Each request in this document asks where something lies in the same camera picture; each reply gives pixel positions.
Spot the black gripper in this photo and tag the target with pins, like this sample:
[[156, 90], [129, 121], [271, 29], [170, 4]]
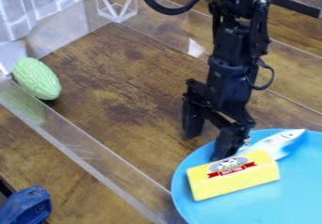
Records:
[[220, 102]]

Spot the blue oval tray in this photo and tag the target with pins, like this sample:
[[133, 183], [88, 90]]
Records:
[[291, 201]]

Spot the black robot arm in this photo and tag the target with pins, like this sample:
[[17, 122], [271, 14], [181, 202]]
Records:
[[241, 34]]

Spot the white toy fish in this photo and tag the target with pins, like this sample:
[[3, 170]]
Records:
[[280, 144]]

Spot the yellow butter block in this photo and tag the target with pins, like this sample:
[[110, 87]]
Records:
[[232, 174]]

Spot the clear acrylic front barrier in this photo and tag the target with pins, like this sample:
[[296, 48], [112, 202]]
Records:
[[140, 190]]

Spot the green bitter gourd toy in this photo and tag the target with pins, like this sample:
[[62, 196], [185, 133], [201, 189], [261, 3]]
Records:
[[37, 78]]

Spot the blue clamp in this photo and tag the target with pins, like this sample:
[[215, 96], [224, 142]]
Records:
[[27, 207]]

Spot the white patterned curtain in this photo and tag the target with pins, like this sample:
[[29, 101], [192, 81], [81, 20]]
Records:
[[21, 14]]

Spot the clear acrylic corner bracket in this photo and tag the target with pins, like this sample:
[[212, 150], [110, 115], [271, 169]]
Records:
[[117, 10]]

